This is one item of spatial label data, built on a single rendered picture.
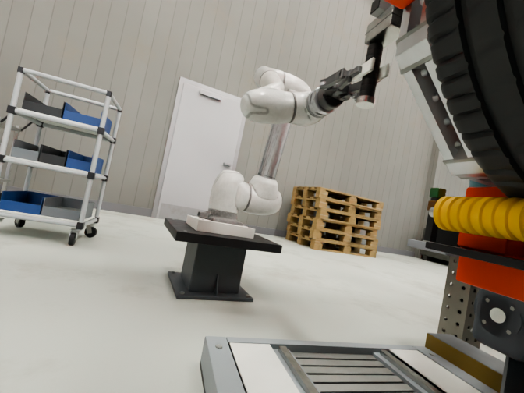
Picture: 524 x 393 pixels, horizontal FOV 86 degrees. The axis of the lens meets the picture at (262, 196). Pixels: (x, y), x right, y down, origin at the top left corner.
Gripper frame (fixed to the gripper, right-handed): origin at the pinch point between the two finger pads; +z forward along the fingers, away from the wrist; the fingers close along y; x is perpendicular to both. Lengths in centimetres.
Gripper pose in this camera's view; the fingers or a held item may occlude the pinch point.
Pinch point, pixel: (370, 72)
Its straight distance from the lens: 79.0
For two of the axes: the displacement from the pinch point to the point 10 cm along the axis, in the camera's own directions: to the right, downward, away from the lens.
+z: 3.0, 0.2, -9.5
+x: 1.9, -9.8, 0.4
